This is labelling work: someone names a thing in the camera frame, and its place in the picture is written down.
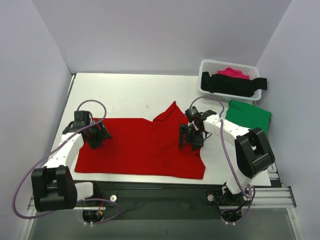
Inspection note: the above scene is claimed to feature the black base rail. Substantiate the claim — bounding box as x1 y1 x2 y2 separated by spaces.
67 179 253 221

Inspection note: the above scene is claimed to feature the white plastic basket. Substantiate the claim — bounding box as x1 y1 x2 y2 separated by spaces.
198 60 267 103

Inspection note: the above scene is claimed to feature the black t shirt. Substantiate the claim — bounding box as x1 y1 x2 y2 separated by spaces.
200 72 268 98

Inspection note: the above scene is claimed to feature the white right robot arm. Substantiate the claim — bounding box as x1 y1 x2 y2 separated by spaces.
178 106 275 204

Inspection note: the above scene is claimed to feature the pink t shirt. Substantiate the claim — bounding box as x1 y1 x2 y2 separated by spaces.
216 67 250 80

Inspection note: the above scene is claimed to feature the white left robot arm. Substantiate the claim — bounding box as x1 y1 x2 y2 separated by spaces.
31 110 112 212

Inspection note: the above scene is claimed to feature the green folded t shirt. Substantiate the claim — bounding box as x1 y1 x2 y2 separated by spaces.
225 100 272 136

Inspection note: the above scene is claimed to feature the aluminium frame rail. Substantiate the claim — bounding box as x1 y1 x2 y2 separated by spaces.
252 163 297 209

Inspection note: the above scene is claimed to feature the red t shirt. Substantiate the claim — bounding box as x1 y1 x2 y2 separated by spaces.
74 102 206 180

